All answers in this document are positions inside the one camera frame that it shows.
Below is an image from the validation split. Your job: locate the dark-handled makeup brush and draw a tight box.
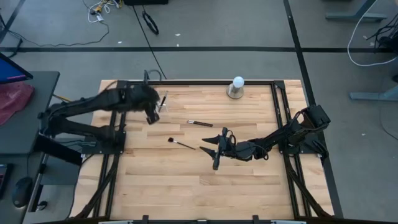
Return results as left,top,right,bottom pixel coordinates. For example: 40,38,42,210
187,120,214,128

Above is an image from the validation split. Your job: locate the long black cable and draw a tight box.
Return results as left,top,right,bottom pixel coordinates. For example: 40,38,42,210
132,4,168,80

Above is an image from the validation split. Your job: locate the yellow cable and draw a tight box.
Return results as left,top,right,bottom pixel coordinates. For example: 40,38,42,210
52,94,77,105

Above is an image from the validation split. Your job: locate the black cable bundle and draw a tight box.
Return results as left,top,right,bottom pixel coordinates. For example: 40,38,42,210
366,23,398,54

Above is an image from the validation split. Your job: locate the white bulb lamp metal base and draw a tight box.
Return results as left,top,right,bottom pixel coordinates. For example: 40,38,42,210
226,76,246,100

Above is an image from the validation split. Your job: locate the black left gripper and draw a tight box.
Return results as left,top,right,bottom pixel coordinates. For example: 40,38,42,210
124,83,161,126

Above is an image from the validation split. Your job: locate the clear acrylic container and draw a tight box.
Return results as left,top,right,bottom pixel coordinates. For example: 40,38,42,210
154,88,169,113

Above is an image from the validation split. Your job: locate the black desk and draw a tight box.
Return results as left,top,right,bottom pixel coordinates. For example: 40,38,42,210
0,70,60,156

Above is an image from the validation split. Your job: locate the black aluminium rig frame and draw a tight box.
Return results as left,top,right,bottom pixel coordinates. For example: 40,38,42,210
70,79,345,224

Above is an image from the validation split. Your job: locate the thin black cable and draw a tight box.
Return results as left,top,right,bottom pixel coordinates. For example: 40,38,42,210
0,21,110,48

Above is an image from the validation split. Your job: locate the black box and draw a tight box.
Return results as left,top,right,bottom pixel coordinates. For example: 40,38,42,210
123,0,169,6

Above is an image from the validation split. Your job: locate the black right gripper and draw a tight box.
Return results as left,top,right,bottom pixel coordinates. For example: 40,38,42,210
199,126,254,170

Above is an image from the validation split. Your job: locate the grey desk foot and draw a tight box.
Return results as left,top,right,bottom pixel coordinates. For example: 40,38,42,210
349,83,398,102
325,0,388,22

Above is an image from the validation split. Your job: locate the white cable bundle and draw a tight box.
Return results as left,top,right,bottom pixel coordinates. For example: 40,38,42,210
82,0,123,24

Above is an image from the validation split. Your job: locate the pink cloth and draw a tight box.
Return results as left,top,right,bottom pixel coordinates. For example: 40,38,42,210
0,82,35,126

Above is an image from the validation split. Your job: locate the black cable loop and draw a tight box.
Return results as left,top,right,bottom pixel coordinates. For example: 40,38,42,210
142,11,160,35

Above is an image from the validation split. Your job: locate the computer monitor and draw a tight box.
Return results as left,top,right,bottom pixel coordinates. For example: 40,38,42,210
0,51,34,85

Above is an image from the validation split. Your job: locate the black computer mouse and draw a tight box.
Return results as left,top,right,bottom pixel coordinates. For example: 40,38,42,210
11,176,34,208

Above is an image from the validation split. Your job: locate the black makeup brush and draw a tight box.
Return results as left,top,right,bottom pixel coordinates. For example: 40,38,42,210
157,90,169,113

